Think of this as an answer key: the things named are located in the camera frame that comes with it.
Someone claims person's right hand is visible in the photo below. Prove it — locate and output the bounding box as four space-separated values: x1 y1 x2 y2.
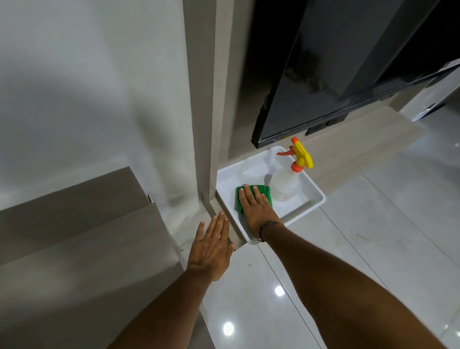
238 184 285 243

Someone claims person's left hand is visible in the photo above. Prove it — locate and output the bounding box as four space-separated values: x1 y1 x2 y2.
186 211 236 282

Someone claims green cloth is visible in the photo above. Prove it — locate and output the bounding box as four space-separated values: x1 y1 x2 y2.
234 184 275 216

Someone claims person's left forearm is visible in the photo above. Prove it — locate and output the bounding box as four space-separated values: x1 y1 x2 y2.
107 267 220 349

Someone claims person's right forearm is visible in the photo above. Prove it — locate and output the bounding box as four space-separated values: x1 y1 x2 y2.
261 221 449 349

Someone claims dark wristband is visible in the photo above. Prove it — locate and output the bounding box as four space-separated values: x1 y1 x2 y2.
257 220 284 244

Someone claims clear spray bottle yellow trigger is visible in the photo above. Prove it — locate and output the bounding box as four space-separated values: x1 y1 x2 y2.
269 136 314 203

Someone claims white plastic tray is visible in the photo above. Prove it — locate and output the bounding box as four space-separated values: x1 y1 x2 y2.
215 145 327 246

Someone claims black socket under television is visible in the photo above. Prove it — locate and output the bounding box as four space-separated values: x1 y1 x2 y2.
305 112 350 137

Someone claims wooden vertical panel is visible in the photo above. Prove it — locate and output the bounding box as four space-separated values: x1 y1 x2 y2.
182 0 256 216

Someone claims low wooden television shelf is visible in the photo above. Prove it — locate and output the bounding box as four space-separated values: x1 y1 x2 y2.
208 104 427 249

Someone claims black television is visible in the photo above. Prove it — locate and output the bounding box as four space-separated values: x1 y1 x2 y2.
250 0 460 150

